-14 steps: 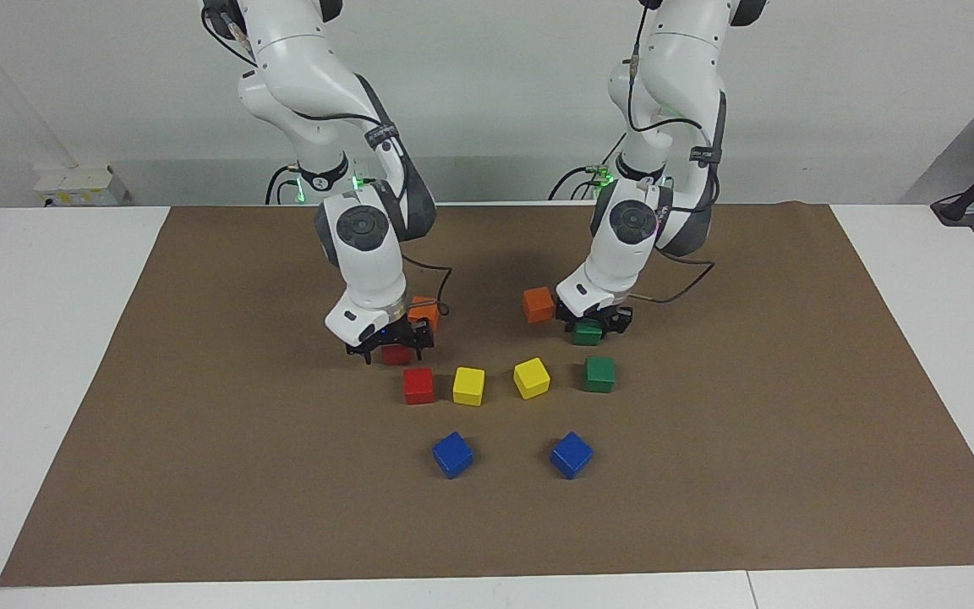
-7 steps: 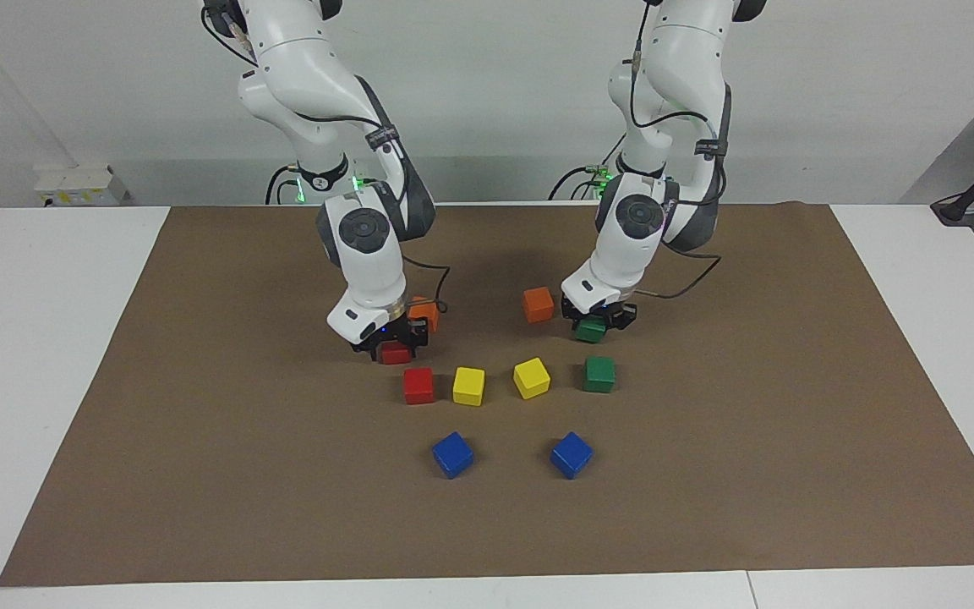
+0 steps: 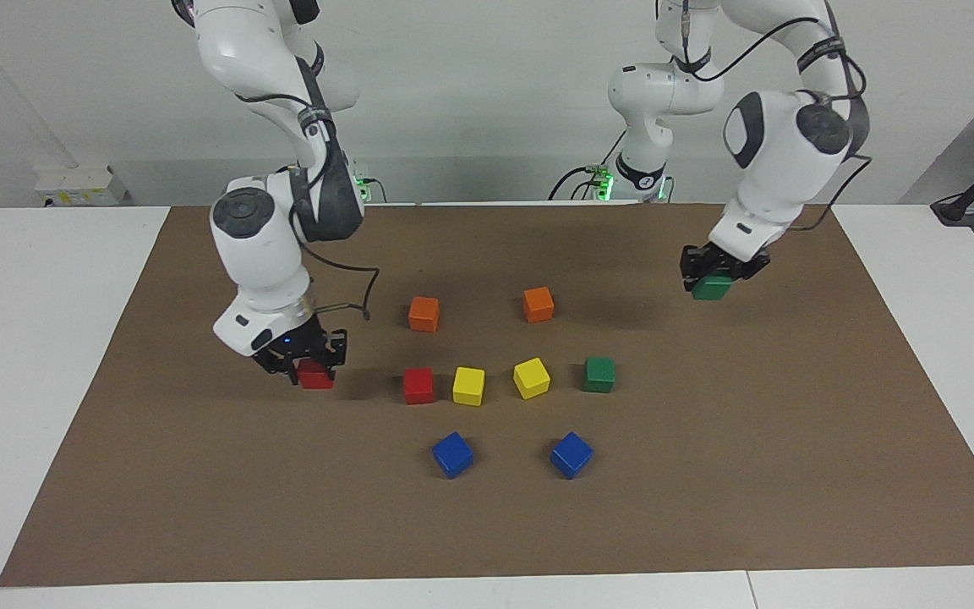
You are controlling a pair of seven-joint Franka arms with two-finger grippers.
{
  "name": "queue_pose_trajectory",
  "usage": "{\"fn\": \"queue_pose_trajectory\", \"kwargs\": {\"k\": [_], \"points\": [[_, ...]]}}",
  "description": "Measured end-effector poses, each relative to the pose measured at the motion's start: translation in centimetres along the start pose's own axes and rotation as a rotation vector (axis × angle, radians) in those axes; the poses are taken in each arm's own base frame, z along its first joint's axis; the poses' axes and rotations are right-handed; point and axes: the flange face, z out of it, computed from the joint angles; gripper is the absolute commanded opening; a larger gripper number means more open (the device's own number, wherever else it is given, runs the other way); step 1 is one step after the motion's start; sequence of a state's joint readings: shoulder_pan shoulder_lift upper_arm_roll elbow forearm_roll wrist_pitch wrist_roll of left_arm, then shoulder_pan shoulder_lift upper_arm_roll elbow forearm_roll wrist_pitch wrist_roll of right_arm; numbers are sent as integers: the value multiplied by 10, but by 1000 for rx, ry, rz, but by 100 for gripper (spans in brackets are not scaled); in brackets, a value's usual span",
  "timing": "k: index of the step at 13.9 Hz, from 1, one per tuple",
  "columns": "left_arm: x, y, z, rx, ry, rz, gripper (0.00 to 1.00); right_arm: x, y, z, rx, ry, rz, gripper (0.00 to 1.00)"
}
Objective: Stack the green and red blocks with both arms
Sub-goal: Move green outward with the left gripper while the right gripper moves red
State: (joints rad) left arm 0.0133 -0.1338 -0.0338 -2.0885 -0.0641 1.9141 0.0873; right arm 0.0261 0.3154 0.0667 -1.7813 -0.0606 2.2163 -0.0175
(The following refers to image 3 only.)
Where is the black base cable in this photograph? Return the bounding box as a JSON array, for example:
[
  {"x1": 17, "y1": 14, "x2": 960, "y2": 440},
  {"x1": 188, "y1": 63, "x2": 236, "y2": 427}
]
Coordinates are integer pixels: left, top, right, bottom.
[{"x1": 548, "y1": 127, "x2": 627, "y2": 201}]

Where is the red wooden block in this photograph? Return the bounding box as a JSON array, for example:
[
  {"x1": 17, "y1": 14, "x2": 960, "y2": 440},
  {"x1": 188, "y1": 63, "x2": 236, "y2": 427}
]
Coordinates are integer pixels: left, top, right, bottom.
[
  {"x1": 402, "y1": 367, "x2": 436, "y2": 406},
  {"x1": 297, "y1": 359, "x2": 336, "y2": 390}
]

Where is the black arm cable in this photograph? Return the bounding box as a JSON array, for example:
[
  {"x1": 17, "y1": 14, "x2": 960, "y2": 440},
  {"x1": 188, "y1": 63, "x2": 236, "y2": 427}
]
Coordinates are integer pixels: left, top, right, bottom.
[
  {"x1": 233, "y1": 42, "x2": 382, "y2": 322},
  {"x1": 677, "y1": 0, "x2": 874, "y2": 233}
]

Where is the brown table mat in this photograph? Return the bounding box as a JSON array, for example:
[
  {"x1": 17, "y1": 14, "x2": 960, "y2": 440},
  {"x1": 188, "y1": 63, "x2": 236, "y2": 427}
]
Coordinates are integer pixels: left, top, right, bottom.
[{"x1": 0, "y1": 203, "x2": 974, "y2": 587}]

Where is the white wall socket box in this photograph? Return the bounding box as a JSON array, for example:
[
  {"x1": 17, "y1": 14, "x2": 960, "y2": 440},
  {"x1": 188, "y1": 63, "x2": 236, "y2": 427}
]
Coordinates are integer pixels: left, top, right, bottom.
[{"x1": 35, "y1": 165, "x2": 126, "y2": 206}]

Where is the orange wooden block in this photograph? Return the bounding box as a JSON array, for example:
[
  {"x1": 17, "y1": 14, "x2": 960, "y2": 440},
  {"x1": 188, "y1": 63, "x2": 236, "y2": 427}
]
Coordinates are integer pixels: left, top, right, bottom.
[
  {"x1": 523, "y1": 286, "x2": 555, "y2": 324},
  {"x1": 408, "y1": 295, "x2": 440, "y2": 333}
]

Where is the yellow wooden block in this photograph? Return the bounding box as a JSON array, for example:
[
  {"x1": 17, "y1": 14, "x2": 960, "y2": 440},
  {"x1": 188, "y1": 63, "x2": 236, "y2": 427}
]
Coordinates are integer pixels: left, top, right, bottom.
[
  {"x1": 512, "y1": 357, "x2": 552, "y2": 401},
  {"x1": 452, "y1": 366, "x2": 486, "y2": 407}
]

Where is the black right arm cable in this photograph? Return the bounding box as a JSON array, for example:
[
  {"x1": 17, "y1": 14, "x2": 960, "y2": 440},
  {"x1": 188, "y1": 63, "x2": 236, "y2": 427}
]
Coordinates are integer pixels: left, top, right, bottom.
[{"x1": 233, "y1": 42, "x2": 382, "y2": 322}]

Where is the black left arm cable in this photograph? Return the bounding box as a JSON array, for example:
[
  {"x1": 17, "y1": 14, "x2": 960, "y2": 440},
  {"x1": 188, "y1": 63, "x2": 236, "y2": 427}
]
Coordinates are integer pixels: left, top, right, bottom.
[{"x1": 677, "y1": 0, "x2": 874, "y2": 233}]

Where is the blue wooden block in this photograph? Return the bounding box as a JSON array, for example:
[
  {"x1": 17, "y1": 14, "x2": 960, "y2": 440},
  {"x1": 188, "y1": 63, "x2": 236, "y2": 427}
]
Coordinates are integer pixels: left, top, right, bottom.
[
  {"x1": 550, "y1": 431, "x2": 594, "y2": 480},
  {"x1": 432, "y1": 431, "x2": 475, "y2": 480}
]

